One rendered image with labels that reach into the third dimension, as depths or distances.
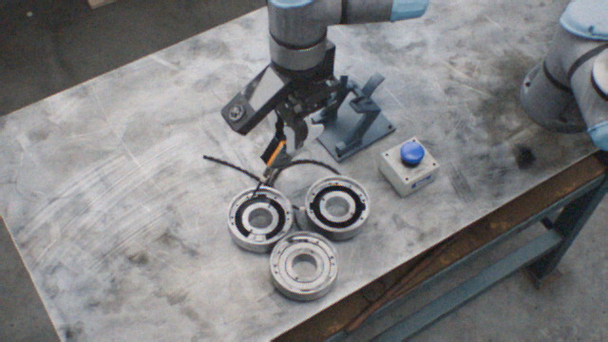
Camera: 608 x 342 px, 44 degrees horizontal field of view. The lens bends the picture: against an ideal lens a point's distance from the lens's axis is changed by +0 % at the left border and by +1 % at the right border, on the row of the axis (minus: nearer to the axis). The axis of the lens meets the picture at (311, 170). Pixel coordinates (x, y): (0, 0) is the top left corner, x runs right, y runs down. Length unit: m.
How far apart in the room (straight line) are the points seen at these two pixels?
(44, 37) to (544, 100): 1.77
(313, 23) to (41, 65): 1.77
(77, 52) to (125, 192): 1.36
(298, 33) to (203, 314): 0.47
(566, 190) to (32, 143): 1.05
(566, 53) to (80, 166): 0.82
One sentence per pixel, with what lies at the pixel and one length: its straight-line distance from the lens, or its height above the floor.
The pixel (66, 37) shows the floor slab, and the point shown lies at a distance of 2.67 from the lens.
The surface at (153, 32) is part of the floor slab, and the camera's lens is 2.62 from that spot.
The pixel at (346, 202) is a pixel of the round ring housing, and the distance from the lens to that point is 1.24.
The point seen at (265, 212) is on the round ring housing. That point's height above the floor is 0.82.
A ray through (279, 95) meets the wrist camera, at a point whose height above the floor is 1.09.
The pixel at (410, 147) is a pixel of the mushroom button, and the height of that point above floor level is 0.87.
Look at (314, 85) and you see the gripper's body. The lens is 1.05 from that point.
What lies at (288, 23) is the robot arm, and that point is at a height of 1.22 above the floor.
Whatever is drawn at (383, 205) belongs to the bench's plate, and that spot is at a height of 0.80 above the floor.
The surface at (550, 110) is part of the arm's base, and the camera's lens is 1.40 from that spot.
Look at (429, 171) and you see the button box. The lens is 1.26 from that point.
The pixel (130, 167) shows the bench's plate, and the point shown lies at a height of 0.80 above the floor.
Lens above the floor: 1.88
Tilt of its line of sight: 57 degrees down
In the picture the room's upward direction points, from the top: 3 degrees clockwise
